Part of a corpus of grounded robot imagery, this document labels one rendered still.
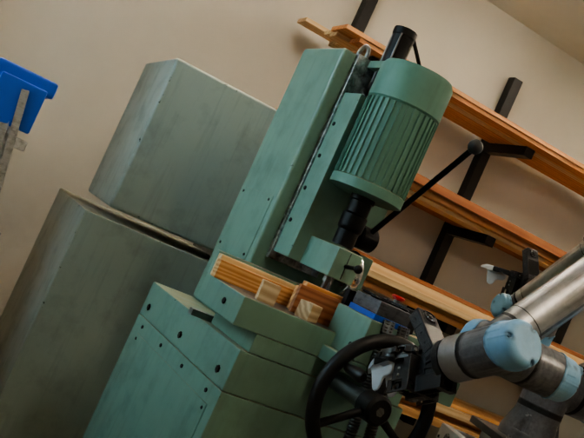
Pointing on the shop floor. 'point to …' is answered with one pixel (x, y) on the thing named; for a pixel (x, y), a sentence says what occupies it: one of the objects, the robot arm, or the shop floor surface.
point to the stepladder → (19, 107)
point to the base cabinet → (179, 399)
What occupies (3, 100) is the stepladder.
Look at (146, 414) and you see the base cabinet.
